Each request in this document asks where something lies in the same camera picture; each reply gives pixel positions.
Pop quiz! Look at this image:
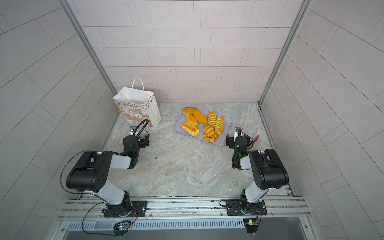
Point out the striped long bread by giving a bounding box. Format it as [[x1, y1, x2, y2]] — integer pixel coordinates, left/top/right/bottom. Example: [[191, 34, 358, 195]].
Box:
[[207, 111, 217, 127], [215, 116, 225, 135]]

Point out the white cartoon paper bag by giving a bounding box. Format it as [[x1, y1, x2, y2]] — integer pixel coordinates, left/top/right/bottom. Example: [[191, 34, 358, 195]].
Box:
[[113, 87, 161, 131]]

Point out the striped round bun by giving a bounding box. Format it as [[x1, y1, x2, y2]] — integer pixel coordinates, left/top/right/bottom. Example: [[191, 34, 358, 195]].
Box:
[[203, 125, 216, 138]]

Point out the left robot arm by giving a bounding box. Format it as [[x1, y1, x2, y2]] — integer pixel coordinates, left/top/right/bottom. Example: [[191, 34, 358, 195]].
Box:
[[66, 134, 149, 218]]

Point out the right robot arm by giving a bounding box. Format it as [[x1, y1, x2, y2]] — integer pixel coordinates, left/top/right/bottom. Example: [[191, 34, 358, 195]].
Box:
[[225, 133, 289, 216]]

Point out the yellow ridged long bread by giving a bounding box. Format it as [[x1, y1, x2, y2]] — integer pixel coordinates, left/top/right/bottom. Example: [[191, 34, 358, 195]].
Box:
[[181, 122, 200, 137]]

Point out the orange pointed oval bread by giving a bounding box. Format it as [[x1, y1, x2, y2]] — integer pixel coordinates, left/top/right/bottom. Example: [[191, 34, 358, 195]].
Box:
[[193, 110, 208, 125]]

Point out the yellow orange oval bread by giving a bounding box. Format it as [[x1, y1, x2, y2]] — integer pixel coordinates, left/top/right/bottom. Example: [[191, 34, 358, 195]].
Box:
[[186, 115, 199, 127]]

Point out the orange flat bread top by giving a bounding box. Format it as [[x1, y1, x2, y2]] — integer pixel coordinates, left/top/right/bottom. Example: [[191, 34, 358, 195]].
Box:
[[182, 108, 197, 116]]

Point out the right circuit board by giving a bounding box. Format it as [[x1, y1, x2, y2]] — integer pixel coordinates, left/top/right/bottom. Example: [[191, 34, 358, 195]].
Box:
[[243, 218, 260, 234]]

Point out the circuit board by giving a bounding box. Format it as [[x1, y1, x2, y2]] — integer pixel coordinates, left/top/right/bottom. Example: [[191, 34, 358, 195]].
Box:
[[113, 221, 132, 231], [243, 218, 260, 234]]

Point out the left circuit board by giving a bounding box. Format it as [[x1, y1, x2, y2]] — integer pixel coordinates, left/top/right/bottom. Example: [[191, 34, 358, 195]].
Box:
[[113, 221, 132, 231]]

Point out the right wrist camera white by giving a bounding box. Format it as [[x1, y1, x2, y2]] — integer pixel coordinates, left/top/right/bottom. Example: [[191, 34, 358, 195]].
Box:
[[234, 127, 242, 139]]

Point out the ring shaped donut bread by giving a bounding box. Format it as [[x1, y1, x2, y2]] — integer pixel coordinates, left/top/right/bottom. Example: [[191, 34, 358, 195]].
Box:
[[203, 133, 219, 143]]

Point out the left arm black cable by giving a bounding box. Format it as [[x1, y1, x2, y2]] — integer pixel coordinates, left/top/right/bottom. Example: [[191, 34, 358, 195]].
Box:
[[59, 119, 150, 236]]

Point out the aluminium mounting rail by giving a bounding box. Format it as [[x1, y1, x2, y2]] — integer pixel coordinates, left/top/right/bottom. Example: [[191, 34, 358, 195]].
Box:
[[58, 195, 311, 221]]

